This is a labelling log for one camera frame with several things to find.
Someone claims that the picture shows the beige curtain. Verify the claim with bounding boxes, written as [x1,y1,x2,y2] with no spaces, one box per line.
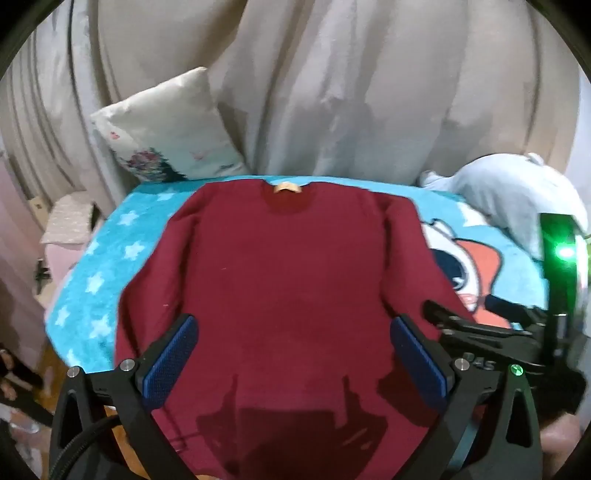
[0,0,591,217]

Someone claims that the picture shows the turquoise cartoon printed blanket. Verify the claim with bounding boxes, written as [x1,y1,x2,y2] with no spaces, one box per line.
[44,174,552,376]

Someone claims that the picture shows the cream floral print pillow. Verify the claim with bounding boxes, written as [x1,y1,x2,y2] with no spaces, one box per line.
[90,67,249,184]

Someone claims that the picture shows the pink wardrobe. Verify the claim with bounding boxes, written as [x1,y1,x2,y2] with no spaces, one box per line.
[0,161,61,356]

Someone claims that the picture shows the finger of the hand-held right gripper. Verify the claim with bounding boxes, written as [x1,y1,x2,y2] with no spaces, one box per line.
[482,294,550,325]
[422,300,511,346]

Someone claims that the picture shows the polka dot cushion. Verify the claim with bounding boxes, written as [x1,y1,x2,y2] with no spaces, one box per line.
[39,191,108,247]

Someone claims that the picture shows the dark red sweater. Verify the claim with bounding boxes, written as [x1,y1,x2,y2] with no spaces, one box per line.
[115,180,476,480]

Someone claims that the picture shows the black cable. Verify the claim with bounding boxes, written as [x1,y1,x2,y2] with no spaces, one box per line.
[48,412,122,480]

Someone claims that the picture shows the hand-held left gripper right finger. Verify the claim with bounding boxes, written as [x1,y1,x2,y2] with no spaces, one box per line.
[390,315,543,480]

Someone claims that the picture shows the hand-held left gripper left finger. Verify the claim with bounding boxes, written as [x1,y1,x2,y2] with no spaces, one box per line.
[48,314,204,480]

